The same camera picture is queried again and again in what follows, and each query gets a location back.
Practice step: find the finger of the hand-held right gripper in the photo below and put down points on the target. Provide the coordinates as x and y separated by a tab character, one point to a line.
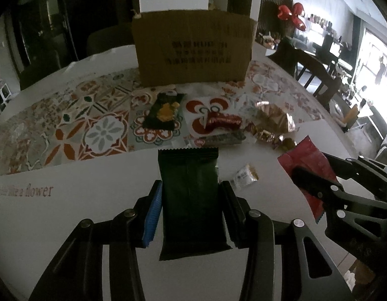
315	185
362	172

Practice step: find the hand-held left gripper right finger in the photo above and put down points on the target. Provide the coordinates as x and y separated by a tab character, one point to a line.
228	207

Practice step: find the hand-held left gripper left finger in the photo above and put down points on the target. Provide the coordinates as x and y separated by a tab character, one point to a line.
152	213

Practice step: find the plain red snack packet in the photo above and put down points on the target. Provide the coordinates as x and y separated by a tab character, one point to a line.
306	160

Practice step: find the dark green snack packet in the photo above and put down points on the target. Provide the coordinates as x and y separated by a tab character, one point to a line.
190	200

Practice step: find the gold foil snack packet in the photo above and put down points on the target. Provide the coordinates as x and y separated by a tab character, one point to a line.
275	116

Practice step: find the red snack packet white print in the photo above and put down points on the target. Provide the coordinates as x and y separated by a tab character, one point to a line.
224	121

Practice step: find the brown cardboard box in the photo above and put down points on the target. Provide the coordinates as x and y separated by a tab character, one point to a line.
193	37

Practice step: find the small white snack packet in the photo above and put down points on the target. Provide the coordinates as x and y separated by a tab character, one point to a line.
243	177

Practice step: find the grey sofa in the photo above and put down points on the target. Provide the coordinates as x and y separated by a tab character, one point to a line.
386	147

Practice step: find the small olive wrapped candy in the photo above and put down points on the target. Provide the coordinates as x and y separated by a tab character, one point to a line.
287	144

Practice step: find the orange chair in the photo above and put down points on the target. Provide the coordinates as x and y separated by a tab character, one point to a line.
353	116

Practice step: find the grey snack bar packet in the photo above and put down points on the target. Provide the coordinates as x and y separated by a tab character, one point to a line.
224	138

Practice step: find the shiny candy wrapper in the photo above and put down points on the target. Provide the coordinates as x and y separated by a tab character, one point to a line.
265	136

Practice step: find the patterned tablecloth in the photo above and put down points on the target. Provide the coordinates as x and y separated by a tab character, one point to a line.
96	131

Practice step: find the dark packet with yellow print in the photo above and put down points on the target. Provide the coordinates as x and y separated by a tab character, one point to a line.
163	113

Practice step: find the wooden chair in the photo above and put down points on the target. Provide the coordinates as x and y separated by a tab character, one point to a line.
322	75

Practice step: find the dark green cloth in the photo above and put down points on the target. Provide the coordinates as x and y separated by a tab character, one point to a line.
284	53

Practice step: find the dark upholstered chair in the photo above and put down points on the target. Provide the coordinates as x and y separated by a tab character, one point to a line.
109	39

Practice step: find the dark glass cabinet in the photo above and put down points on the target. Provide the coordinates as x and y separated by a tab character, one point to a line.
43	31

